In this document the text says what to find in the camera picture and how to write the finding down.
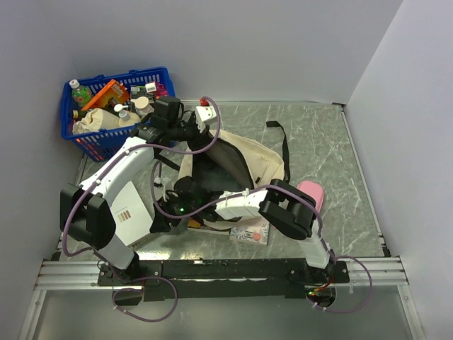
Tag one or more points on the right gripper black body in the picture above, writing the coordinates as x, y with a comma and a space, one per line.
176, 206

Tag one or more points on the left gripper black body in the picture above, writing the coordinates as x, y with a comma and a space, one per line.
190, 132

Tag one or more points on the white book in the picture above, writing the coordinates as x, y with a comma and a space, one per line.
131, 215

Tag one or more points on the cream canvas backpack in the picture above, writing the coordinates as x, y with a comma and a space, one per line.
233, 163

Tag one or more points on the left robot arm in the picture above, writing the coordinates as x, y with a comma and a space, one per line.
85, 213

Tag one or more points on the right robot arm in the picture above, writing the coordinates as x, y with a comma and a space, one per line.
294, 211

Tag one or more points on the blue Jane Eyre book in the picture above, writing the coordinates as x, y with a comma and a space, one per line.
196, 226

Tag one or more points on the pink orange carton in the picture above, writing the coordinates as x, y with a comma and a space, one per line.
160, 90

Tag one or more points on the grey pump bottle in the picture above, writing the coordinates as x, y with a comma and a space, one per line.
142, 106

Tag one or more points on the cream lotion bottle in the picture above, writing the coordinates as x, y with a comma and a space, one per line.
126, 117

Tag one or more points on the black product box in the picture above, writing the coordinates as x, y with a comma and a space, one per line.
137, 91

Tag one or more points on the floral cover book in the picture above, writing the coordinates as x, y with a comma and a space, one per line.
256, 233

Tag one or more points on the orange snack box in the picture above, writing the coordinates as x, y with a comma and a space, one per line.
111, 94

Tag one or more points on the beige cloth pouch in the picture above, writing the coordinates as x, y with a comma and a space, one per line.
94, 121

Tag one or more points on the blue plastic basket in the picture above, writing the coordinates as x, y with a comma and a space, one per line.
102, 145

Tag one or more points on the green soda bottle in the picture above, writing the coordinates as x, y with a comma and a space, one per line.
81, 94

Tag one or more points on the pink pencil case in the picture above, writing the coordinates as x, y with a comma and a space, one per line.
313, 190

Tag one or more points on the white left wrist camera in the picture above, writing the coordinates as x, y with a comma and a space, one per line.
205, 115

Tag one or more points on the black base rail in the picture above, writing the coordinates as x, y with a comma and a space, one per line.
159, 280

